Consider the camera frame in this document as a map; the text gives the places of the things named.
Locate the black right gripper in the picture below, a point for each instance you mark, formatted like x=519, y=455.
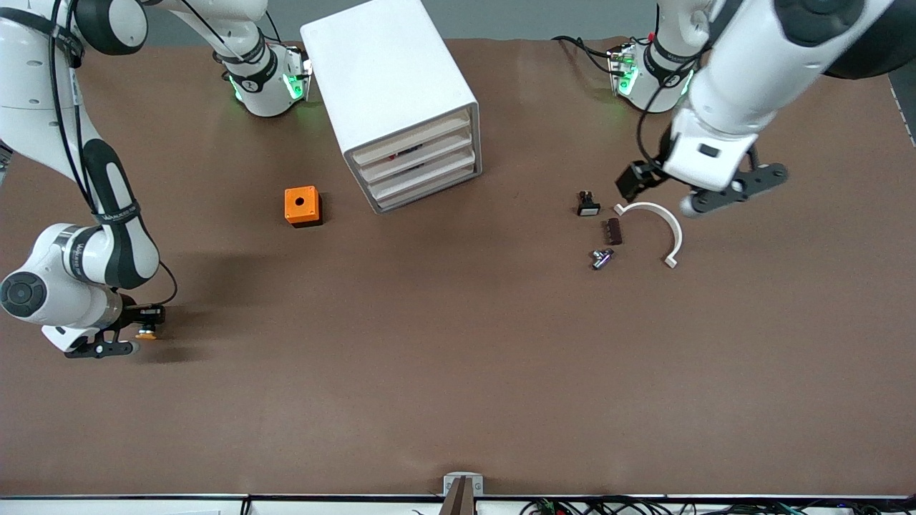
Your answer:
x=133, y=314

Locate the small orange push button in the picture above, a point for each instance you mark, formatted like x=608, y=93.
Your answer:
x=147, y=333

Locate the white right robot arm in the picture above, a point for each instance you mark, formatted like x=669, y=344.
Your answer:
x=43, y=79

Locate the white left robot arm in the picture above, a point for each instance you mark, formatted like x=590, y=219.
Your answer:
x=744, y=79

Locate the white drawer cabinet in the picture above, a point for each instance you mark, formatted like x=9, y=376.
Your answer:
x=386, y=64

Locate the white semicircular pipe clamp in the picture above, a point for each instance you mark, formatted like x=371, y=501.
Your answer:
x=647, y=206

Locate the shiny metal T fitting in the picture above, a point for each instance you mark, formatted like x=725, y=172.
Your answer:
x=602, y=259

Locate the orange box with round hole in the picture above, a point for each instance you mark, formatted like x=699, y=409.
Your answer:
x=309, y=212

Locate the brown wedge strip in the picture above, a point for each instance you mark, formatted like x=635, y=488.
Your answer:
x=461, y=502

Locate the black switch with white cap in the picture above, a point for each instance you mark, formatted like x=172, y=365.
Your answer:
x=588, y=209

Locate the grey metal table bracket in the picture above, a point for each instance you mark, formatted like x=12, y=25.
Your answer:
x=449, y=479

